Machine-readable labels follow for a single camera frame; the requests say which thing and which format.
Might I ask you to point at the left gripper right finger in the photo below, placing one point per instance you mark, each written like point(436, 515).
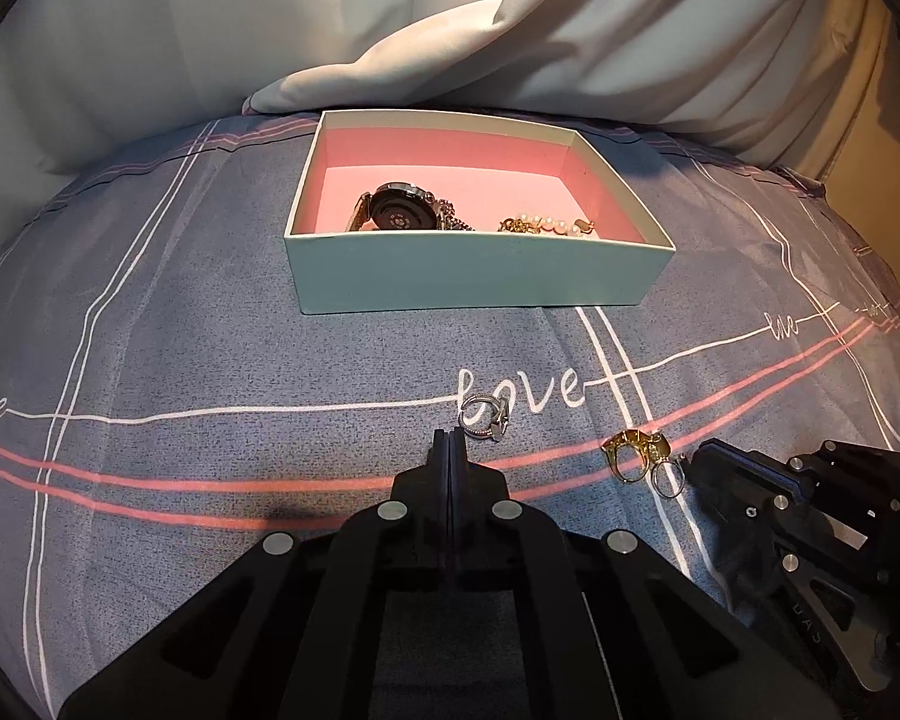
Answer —
point(608, 627)

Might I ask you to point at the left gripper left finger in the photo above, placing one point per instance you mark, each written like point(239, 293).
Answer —
point(292, 628)

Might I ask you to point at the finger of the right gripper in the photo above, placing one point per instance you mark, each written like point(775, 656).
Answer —
point(737, 485)

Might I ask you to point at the gold flower brooch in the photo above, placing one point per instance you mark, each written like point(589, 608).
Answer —
point(511, 225)

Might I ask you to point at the blue-grey patterned bedsheet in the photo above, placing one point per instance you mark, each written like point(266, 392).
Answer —
point(163, 399)

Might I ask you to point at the small gold square earring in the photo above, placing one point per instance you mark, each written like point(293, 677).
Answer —
point(586, 225)

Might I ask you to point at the teal box pink interior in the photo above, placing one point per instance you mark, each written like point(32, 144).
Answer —
point(485, 169)

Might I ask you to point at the white curtain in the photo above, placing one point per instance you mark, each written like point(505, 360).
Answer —
point(774, 81)

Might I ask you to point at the gold strap wristwatch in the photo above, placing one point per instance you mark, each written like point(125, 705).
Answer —
point(399, 206)

